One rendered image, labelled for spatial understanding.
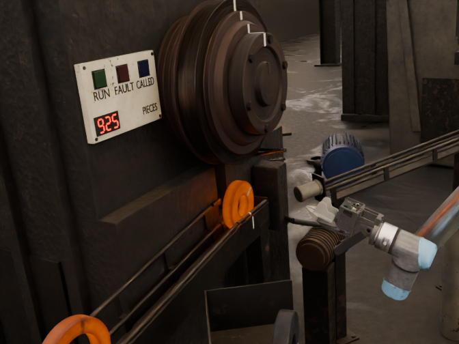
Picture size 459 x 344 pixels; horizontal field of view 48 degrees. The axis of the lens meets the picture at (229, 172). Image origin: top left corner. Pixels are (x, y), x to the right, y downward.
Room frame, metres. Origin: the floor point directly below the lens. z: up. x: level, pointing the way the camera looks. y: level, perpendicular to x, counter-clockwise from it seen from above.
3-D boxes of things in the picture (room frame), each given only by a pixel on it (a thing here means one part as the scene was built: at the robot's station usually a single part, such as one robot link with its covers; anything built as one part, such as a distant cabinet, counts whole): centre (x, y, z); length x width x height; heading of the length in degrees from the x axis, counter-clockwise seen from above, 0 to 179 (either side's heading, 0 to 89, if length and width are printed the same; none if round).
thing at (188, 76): (1.49, -0.03, 1.11); 0.47 x 0.06 x 0.47; 149
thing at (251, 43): (1.44, -0.11, 1.11); 0.28 x 0.06 x 0.28; 149
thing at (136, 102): (1.26, 0.24, 1.15); 0.26 x 0.02 x 0.18; 149
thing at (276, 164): (1.70, -0.14, 0.68); 0.11 x 0.08 x 0.24; 59
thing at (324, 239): (1.71, -0.31, 0.27); 0.22 x 0.13 x 0.53; 149
